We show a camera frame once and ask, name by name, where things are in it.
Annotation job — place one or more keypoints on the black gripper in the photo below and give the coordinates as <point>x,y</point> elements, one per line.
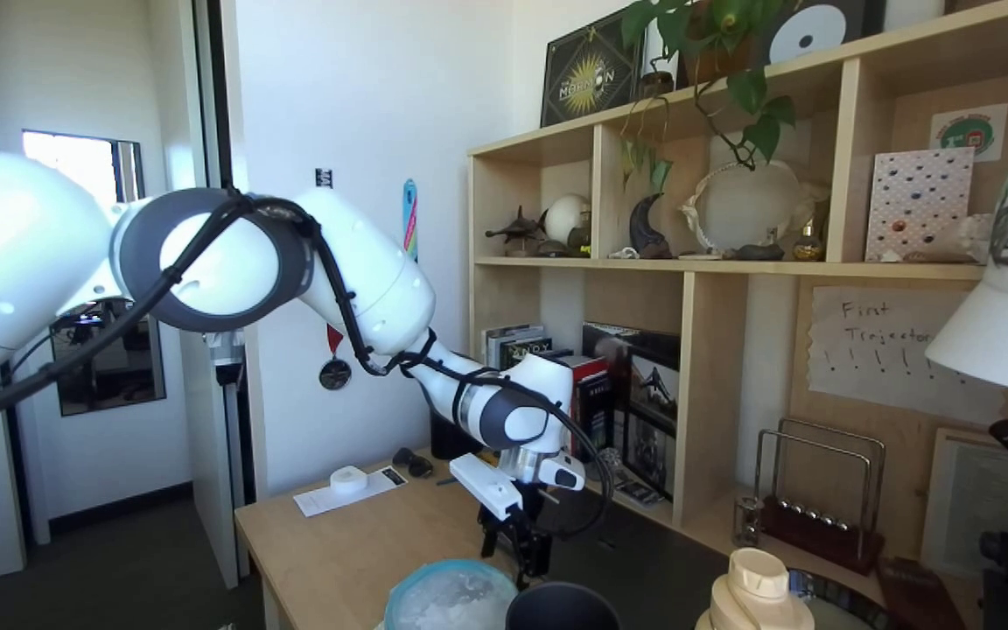
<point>531,513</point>

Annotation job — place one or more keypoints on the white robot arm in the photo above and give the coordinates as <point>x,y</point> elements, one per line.
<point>377,282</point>

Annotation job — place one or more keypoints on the black mug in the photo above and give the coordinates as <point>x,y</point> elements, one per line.
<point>560,609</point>

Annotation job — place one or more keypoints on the teal rimmed food container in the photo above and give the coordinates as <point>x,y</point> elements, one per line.
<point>450,598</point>

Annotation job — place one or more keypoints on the black sunglasses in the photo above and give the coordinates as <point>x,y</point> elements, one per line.
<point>414,465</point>

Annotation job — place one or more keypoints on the white paper sheet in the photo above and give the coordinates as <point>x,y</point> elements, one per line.
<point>317,502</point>

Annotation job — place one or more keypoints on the hanging medal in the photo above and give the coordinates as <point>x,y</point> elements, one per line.
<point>335,373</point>

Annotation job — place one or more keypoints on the wooden shelf unit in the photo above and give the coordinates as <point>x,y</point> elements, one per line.
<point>715,350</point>

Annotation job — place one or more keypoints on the newton cradle toy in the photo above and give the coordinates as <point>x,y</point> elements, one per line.
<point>819,513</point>

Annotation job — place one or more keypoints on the white ball ornament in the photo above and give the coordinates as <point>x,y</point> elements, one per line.
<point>569,220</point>

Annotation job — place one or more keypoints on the black crescent ornament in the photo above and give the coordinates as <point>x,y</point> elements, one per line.
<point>649,230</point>

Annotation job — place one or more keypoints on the white round vase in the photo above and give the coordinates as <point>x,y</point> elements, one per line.
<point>749,210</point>

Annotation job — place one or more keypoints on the handwritten paper sheet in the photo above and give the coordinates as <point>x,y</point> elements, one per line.
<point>890,350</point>

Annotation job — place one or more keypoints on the dark framed picture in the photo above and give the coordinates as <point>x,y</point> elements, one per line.
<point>586,73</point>

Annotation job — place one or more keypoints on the green trailing plant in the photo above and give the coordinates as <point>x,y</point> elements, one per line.
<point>759,91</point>

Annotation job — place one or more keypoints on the white dotted card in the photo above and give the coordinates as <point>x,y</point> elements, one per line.
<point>919,205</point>

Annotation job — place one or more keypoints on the round disc artwork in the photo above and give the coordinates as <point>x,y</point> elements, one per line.
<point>814,30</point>

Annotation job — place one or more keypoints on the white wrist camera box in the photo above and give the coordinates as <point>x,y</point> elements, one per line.
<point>484,485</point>

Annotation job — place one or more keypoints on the black white photo frame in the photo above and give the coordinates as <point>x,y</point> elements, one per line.
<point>652,397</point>

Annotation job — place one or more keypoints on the colourful wall sticker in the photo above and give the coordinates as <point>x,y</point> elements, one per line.
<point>411,214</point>

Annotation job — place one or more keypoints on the light wood picture frame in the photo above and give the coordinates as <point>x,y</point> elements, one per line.
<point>978,502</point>

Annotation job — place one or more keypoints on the small wall window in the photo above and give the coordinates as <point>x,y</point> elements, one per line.
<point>70,164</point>

